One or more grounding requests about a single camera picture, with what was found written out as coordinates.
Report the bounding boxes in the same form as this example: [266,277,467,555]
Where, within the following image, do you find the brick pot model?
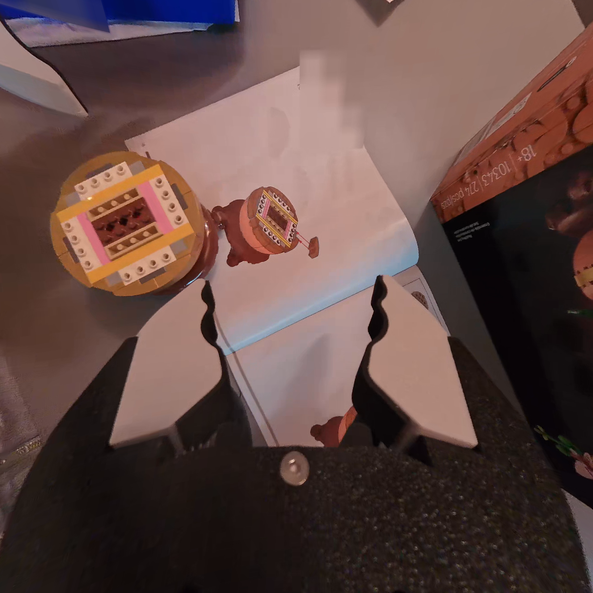
[48,150,221,298]

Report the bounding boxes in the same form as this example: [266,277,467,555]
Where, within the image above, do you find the black flower print box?
[431,23,593,506]

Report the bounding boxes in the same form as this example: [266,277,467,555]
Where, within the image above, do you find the white instruction booklet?
[125,65,455,447]

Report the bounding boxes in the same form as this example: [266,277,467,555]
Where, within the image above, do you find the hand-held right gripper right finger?
[352,275,480,464]

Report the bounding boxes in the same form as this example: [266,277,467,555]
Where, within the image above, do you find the blue plastic bin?
[0,0,242,28]

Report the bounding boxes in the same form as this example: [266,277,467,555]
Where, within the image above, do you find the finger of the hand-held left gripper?
[0,21,90,119]

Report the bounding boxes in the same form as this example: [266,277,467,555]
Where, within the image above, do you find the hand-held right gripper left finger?
[110,280,251,452]

